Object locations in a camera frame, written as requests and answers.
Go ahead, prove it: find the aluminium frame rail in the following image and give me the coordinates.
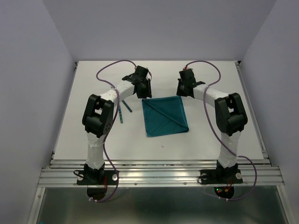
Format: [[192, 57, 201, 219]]
[[38, 158, 285, 188]]

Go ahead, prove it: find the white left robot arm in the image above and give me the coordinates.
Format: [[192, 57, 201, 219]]
[[82, 66, 152, 184]]

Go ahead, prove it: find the teal handled fork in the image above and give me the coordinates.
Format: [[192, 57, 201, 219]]
[[118, 106, 123, 124]]

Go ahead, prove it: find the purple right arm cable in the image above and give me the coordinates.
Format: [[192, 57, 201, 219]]
[[184, 60, 257, 202]]

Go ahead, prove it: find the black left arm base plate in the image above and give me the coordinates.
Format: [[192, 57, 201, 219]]
[[73, 170, 119, 186]]

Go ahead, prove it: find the teal cloth napkin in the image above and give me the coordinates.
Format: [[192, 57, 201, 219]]
[[142, 96, 189, 137]]

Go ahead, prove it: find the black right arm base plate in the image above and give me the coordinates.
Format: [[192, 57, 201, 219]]
[[198, 169, 243, 185]]

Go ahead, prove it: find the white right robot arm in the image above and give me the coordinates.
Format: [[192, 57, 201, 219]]
[[177, 69, 248, 182]]

